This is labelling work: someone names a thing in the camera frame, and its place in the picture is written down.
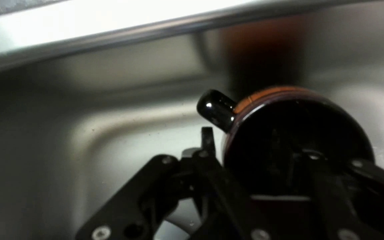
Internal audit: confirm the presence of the stainless steel counter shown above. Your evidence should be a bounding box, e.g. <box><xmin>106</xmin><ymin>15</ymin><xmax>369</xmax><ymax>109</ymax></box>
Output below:
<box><xmin>0</xmin><ymin>0</ymin><xmax>335</xmax><ymax>77</ymax></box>

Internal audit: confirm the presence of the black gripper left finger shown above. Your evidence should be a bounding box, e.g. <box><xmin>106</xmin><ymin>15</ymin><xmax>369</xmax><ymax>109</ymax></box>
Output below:
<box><xmin>74</xmin><ymin>125</ymin><xmax>253</xmax><ymax>240</ymax></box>

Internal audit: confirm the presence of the stainless steel sink basin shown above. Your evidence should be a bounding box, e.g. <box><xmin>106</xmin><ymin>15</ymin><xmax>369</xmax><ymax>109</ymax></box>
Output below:
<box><xmin>0</xmin><ymin>0</ymin><xmax>384</xmax><ymax>240</ymax></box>

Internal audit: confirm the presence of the brown ceramic mug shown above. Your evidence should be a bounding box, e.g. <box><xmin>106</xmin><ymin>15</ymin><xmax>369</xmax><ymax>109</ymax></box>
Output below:
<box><xmin>194</xmin><ymin>85</ymin><xmax>375</xmax><ymax>197</ymax></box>

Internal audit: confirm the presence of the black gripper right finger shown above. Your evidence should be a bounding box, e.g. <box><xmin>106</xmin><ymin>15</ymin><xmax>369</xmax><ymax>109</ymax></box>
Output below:
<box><xmin>289</xmin><ymin>149</ymin><xmax>384</xmax><ymax>240</ymax></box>

